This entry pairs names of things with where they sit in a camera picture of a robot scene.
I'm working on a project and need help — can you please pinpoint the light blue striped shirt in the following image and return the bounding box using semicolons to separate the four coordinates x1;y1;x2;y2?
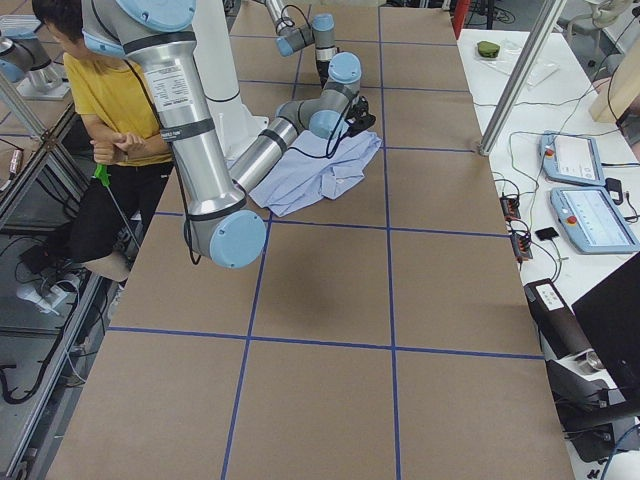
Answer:
250;131;382;217

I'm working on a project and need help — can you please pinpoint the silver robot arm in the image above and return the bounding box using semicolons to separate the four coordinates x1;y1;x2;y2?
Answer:
261;0;339;86
82;1;361;268

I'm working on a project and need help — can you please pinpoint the person in yellow shirt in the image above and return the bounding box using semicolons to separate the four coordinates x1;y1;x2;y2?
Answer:
32;1;173;283

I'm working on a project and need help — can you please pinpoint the black phone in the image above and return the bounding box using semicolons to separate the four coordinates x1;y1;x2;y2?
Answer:
535;227;559;241

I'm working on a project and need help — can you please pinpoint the green folded cloth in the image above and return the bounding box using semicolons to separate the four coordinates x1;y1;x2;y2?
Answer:
476;40;501;59

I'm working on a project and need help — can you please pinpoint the upper blue teach pendant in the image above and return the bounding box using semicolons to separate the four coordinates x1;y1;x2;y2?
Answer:
539;131;605;186

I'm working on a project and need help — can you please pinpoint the blue teach pendant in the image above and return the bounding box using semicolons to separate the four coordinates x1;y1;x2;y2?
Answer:
539;131;605;186
549;186;639;254

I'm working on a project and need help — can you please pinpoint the clear plastic bag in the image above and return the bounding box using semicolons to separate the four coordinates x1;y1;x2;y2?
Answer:
474;39;561;91

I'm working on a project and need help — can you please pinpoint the lower blue teach pendant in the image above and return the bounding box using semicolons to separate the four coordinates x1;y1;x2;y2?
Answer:
549;186;639;254

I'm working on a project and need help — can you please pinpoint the black monitor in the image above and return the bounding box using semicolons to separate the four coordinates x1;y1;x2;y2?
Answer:
572;255;640;398

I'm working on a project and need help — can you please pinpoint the black printer device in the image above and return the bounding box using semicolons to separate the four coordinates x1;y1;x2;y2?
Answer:
524;279;639;462

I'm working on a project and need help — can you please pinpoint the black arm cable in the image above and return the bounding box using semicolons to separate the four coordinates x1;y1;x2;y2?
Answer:
289;107;359;160

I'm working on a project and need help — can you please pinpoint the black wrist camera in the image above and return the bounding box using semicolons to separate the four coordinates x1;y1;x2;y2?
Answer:
346;96;376;137

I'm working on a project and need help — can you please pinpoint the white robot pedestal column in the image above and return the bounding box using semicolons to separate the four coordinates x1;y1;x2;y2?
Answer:
192;0;269;161

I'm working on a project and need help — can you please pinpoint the aluminium frame post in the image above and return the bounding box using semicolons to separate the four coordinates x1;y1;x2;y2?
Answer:
478;0;566;156

